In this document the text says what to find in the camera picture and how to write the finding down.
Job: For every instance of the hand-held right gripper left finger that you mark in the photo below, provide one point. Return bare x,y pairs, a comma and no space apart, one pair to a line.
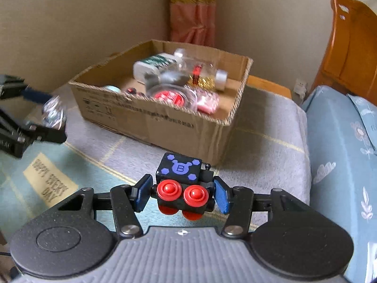
143,193

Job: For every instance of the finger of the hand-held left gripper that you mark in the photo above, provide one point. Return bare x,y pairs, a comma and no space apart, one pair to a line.
36,95
50,136

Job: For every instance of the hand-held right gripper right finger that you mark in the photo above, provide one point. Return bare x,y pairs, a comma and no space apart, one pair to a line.
223,196

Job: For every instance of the black fidget cube toy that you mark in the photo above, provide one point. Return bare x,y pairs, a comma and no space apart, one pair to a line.
179,169

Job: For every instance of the brown cardboard box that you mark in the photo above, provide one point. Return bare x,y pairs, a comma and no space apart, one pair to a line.
165,129

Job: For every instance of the clear plastic box red label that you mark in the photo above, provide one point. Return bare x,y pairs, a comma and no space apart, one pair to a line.
168,95

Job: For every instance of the white printed plastic bottle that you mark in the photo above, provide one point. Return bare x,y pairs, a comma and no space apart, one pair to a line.
150,64

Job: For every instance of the grey green checked blanket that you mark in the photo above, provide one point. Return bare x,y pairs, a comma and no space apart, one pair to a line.
265,141

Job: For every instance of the teal round lid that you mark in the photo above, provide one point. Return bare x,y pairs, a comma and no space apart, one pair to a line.
112,89

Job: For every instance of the pink packet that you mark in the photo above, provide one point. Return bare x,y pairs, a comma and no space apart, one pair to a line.
207,103

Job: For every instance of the dark red beads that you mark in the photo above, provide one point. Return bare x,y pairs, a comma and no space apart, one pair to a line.
135,90

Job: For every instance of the gold beads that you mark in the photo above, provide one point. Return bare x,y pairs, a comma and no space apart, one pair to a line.
203,82

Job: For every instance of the clear bottle white cap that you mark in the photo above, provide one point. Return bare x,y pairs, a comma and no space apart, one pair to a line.
221,79

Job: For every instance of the grey round tin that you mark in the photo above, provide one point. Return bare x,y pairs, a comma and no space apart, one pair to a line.
172,79

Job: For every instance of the light blue floral pillow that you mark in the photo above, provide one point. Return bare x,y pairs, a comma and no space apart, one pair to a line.
365,103

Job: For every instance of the pink patterned curtain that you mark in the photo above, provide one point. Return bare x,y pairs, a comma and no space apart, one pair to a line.
193,20

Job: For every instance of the wooden bed headboard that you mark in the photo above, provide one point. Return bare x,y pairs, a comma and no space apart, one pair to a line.
350,50

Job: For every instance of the white wall socket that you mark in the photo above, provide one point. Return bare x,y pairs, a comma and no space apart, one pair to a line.
302,84

